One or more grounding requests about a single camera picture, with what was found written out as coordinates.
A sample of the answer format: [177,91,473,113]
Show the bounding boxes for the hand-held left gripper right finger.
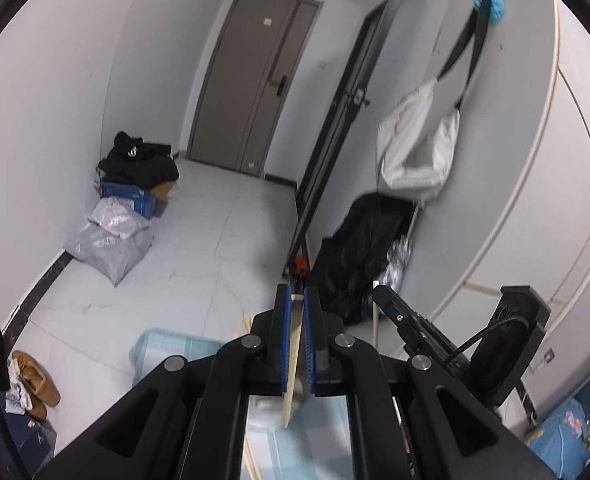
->
[303,285,556,480]

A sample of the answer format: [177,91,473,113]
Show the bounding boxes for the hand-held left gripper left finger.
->
[35,284,293,480]

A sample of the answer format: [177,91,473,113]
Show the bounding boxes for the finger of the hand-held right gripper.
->
[371,284,477,387]

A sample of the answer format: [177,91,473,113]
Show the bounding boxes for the wooden chopstick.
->
[282,296,306,428]
[242,434,258,480]

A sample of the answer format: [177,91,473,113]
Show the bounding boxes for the white utensil holder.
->
[249,392,308,428]

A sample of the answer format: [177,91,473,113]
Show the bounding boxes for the white shoulder bag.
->
[376,0,493,206]

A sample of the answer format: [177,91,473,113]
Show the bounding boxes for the silver folding umbrella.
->
[377,200,421,293]

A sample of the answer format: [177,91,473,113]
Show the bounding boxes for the black backpack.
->
[309,192,418,325]

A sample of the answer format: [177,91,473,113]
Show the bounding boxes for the blue floral cloth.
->
[525,395,590,480]

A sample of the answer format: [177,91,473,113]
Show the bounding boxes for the blue plaid table mat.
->
[129,327,356,480]

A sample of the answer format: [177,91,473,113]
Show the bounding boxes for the white cabinet with gold trim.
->
[425,0,590,411]

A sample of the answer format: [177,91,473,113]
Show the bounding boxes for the brown cardboard box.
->
[150,180,178,206]

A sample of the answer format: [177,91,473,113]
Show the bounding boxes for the grey plastic bag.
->
[64,222,155,286]

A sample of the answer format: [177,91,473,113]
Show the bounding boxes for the white plastic bag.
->
[87,196,148,241]

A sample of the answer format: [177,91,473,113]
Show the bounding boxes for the blue cardboard box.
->
[100,180,157,218]

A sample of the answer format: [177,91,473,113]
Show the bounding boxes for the black clothes pile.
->
[97,131,180,188]

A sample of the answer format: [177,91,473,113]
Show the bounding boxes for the brown shoes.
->
[11,350,62,423]

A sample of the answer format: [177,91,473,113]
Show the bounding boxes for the grey-brown entrance door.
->
[186,0,324,178]

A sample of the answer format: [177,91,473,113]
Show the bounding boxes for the white crumpled cloth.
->
[6,360,30,416]

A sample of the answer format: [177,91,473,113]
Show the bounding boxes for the dark blue shoe box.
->
[0,380,56,480]

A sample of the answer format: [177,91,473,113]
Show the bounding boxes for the blue fluffy ball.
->
[472,0,508,23]

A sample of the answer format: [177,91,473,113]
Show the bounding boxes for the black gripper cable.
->
[445,316,531,361]

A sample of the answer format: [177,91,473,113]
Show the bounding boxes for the black sliding door frame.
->
[281,0,418,281]

